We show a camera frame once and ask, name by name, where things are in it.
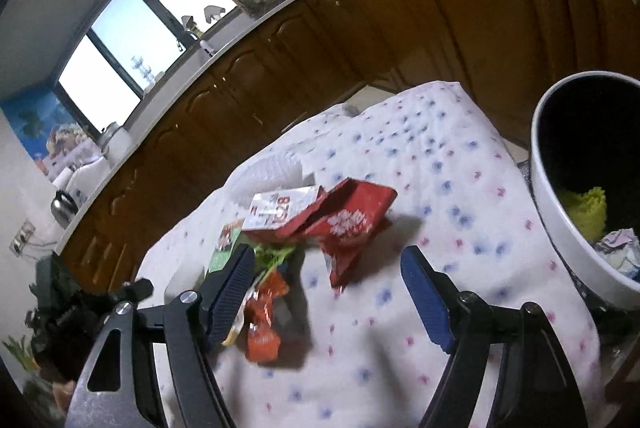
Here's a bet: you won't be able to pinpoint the white jar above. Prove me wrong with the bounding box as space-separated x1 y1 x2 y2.
100 122 133 166

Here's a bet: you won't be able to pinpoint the brown wooden kitchen cabinets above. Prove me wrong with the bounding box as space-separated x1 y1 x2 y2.
55 0 640 289

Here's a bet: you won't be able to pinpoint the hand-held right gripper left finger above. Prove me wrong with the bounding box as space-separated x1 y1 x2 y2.
65 244 257 428

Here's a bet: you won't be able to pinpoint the green and white packet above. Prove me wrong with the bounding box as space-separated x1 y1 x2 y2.
207 221 296 281

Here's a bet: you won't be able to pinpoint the sink faucet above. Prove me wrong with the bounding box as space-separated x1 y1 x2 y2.
181 15 203 40

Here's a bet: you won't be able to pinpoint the red snack wrapper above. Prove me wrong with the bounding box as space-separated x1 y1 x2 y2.
277 178 398 291

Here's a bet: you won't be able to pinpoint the white floral blanket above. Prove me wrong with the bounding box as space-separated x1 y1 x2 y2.
135 81 608 428

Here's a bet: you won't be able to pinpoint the white and red carton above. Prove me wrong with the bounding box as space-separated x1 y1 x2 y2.
241 185 326 231

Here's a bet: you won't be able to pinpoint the blue wall poster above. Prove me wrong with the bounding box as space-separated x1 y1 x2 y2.
0 91 98 181

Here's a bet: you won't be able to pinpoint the wall outlet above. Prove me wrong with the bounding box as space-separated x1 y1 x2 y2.
10 219 38 256

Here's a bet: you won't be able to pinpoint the white paper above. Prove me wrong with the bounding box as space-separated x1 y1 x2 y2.
592 228 640 284

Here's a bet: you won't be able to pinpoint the white jug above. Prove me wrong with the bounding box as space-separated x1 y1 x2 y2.
52 158 111 204

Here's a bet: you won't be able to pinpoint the green cloth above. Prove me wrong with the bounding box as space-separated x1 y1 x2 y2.
557 185 608 244

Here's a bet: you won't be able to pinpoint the white kitchen countertop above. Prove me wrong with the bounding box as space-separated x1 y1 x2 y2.
52 0 436 256

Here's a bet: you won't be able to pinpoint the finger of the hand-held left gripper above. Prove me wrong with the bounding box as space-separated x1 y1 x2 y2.
107 278 154 305

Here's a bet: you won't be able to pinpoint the orange wrapper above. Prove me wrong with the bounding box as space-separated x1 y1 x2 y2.
244 271 292 364

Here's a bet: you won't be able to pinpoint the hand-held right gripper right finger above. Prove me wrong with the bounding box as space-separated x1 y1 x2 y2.
400 245 576 428

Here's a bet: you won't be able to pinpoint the kitchen window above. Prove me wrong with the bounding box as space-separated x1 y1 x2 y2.
52 0 306 134

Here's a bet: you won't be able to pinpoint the white bin with black inside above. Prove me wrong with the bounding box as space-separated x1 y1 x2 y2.
530 71 640 311

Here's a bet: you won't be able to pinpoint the steel kettle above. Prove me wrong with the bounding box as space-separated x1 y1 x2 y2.
50 189 81 229

